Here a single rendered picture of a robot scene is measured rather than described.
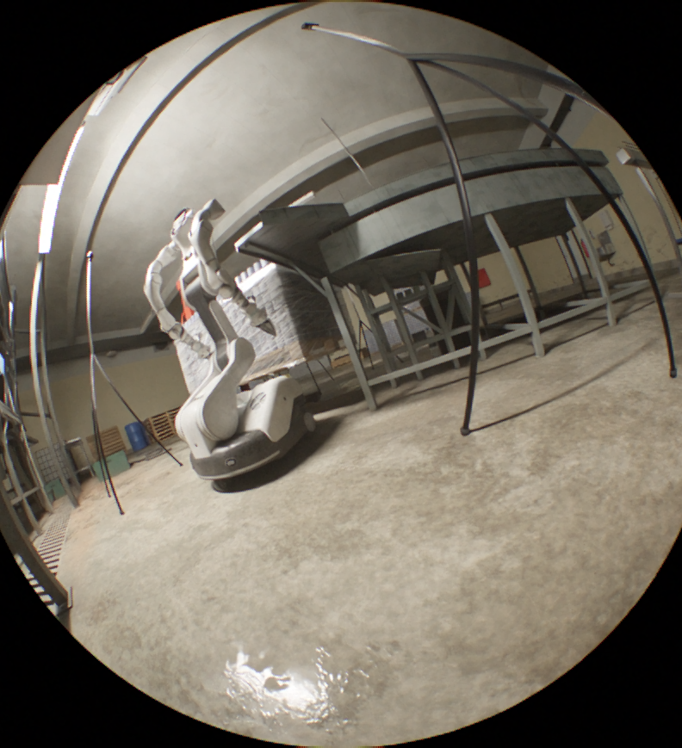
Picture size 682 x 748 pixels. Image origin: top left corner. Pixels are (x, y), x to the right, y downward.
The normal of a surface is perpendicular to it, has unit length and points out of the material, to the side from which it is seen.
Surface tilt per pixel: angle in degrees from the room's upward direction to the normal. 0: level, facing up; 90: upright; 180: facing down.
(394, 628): 0
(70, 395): 90
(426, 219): 90
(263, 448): 89
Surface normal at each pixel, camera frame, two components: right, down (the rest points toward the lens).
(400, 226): -0.36, 0.20
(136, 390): 0.87, -0.29
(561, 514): -0.35, -0.94
